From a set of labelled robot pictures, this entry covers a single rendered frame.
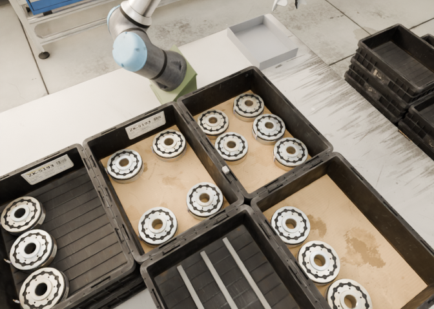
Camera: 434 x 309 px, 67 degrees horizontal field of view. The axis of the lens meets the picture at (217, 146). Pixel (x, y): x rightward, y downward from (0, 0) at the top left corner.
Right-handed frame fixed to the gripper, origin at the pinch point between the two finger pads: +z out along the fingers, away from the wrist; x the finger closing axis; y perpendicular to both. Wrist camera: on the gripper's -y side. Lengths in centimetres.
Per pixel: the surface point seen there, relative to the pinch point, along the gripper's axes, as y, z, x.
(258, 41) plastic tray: -3.3, 16.9, -4.7
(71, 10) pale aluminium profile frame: -143, 72, -46
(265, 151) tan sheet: 52, 16, -47
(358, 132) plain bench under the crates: 58, 17, -5
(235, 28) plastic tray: -14.1, 15.7, -10.5
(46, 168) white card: 26, 26, -104
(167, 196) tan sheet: 48, 26, -79
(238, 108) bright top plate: 35, 13, -46
